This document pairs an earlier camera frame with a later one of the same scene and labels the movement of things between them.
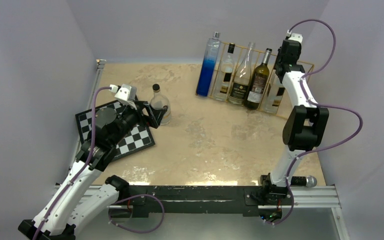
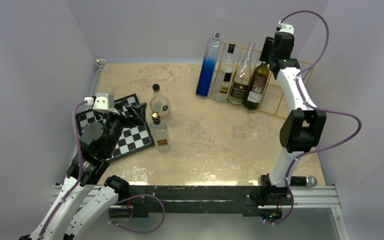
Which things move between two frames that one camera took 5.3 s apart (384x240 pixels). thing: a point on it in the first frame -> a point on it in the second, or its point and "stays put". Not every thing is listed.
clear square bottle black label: [224, 79] stays put
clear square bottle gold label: [275, 94] -> [160, 133]
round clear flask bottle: [159, 100] stays put
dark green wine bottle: [258, 83] stays put
